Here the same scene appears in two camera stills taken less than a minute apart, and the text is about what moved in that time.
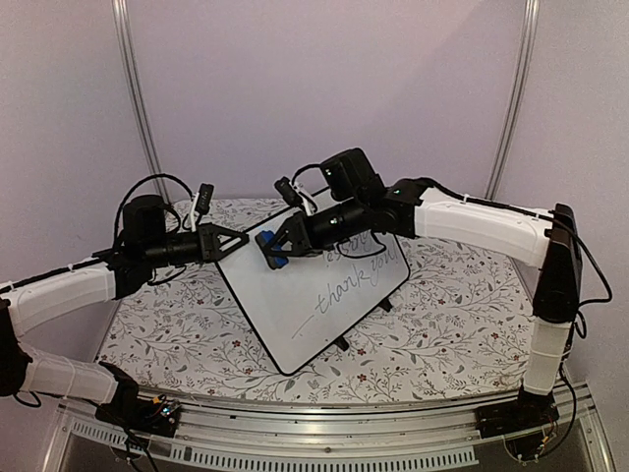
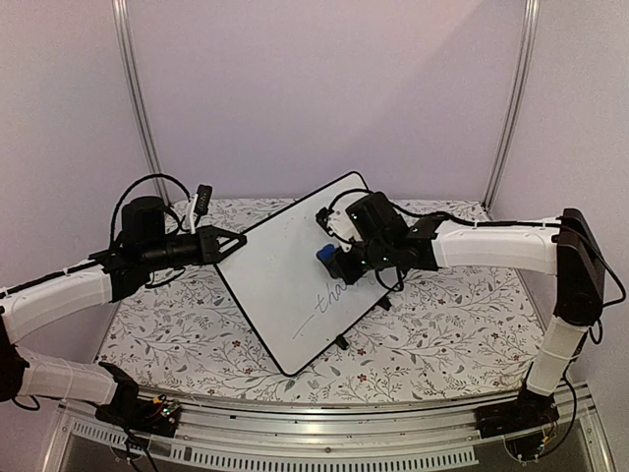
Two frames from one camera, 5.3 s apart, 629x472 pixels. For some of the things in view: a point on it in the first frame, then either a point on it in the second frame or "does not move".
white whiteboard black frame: [295, 313] does not move
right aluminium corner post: [526, 51] does not move
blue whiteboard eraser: [271, 255] to [325, 253]
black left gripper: [208, 242] does not move
